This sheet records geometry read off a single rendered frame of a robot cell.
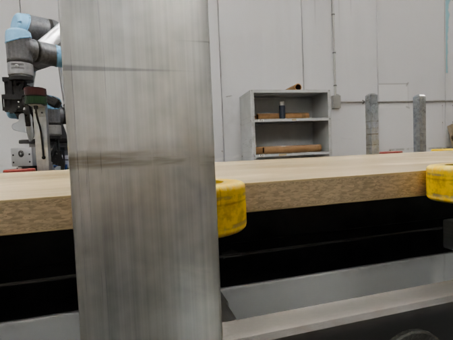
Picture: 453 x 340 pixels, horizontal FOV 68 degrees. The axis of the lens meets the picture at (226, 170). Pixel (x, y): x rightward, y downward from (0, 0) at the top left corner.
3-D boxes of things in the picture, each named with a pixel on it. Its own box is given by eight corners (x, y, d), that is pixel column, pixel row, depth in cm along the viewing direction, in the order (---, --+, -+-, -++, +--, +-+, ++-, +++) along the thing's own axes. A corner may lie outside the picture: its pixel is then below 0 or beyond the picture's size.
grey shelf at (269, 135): (244, 231, 389) (238, 97, 381) (315, 224, 408) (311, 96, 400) (255, 241, 346) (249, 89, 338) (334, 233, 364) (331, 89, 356)
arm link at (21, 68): (36, 67, 116) (29, 61, 108) (36, 81, 116) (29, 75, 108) (11, 67, 114) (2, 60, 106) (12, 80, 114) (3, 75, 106)
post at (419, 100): (414, 202, 151) (412, 95, 148) (420, 202, 152) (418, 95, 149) (420, 204, 147) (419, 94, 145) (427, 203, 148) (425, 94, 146)
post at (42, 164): (44, 240, 110) (34, 92, 107) (56, 239, 111) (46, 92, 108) (42, 243, 106) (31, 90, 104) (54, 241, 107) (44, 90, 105)
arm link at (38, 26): (38, 124, 176) (55, 26, 147) (5, 123, 166) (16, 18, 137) (33, 110, 182) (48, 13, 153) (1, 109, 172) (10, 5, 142)
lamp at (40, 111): (32, 159, 105) (27, 90, 104) (52, 158, 106) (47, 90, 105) (27, 160, 99) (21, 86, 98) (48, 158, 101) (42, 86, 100)
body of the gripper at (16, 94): (10, 115, 114) (7, 79, 114) (38, 115, 117) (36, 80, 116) (2, 112, 107) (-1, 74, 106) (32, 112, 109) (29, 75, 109)
